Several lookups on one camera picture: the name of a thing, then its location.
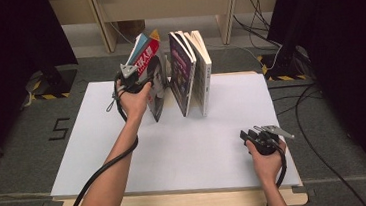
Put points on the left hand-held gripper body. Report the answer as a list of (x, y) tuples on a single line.
[(132, 80)]

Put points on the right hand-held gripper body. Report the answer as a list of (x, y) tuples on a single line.
[(266, 142)]

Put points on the dark brown magazine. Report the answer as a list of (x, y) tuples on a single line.
[(155, 82)]

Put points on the beige expandable book rack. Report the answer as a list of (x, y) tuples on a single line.
[(169, 94)]

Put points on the purple magazine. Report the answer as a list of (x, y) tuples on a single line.
[(188, 44), (182, 76)]

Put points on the white book with colourful pictures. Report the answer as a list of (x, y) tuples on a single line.
[(203, 74)]

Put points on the person's left hand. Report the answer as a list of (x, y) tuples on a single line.
[(134, 104)]

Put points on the person's right hand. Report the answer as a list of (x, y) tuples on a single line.
[(268, 165)]

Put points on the brown cardboard box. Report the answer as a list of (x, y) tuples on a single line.
[(132, 27)]

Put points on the white board sheet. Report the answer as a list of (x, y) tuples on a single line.
[(191, 149)]

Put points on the stand base with striped tape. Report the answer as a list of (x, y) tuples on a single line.
[(278, 68), (54, 84)]

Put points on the beige wooden desk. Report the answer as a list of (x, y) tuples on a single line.
[(168, 0)]

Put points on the black curtain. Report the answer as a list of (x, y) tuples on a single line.
[(10, 64), (343, 52)]

